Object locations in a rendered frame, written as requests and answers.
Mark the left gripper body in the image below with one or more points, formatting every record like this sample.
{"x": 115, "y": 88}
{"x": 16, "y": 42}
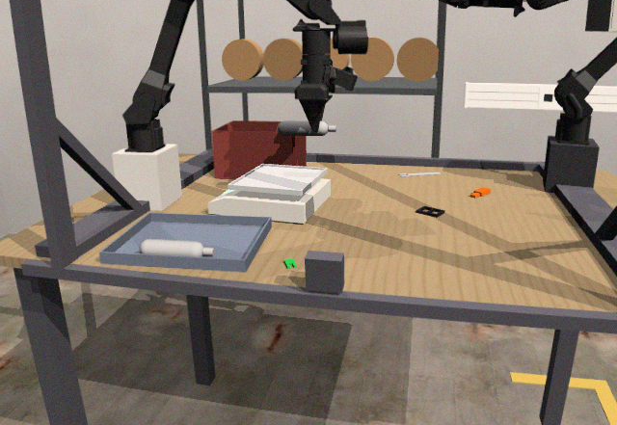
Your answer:
{"x": 312, "y": 86}

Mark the dark grey metal post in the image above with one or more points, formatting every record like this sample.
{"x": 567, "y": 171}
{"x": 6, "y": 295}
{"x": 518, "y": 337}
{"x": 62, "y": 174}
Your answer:
{"x": 48, "y": 135}

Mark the red open box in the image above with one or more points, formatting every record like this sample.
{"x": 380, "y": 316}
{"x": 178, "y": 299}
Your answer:
{"x": 237, "y": 150}

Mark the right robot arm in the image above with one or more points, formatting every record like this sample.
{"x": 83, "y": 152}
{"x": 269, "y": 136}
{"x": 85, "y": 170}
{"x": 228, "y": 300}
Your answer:
{"x": 573, "y": 88}

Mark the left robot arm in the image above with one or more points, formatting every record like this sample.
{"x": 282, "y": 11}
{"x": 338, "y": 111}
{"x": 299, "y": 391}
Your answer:
{"x": 144, "y": 133}

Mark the dark grey rectangular buckle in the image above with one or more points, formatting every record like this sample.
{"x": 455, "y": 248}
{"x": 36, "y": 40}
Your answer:
{"x": 429, "y": 213}

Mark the grey bottle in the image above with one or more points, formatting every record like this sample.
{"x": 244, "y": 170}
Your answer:
{"x": 302, "y": 128}

